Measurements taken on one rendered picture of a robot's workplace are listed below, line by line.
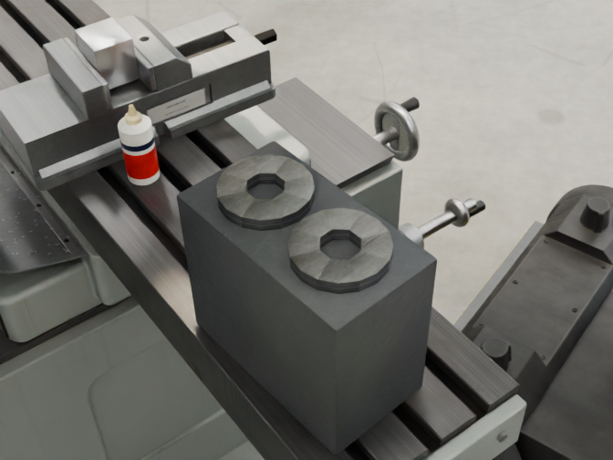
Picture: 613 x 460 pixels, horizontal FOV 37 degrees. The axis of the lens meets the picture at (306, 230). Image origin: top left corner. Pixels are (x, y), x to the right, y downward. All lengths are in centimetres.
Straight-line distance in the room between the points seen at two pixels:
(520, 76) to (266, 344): 217
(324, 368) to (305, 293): 7
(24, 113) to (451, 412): 63
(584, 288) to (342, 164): 42
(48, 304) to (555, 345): 72
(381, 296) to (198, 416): 88
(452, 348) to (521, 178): 162
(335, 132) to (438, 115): 123
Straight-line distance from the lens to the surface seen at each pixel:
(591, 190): 166
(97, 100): 115
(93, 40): 118
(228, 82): 124
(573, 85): 294
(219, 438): 168
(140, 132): 111
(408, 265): 79
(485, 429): 93
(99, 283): 123
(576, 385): 140
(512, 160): 262
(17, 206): 127
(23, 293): 122
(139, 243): 109
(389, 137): 168
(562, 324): 143
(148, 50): 119
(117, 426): 150
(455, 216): 171
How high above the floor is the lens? 166
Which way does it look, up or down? 45 degrees down
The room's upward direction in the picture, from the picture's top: 1 degrees counter-clockwise
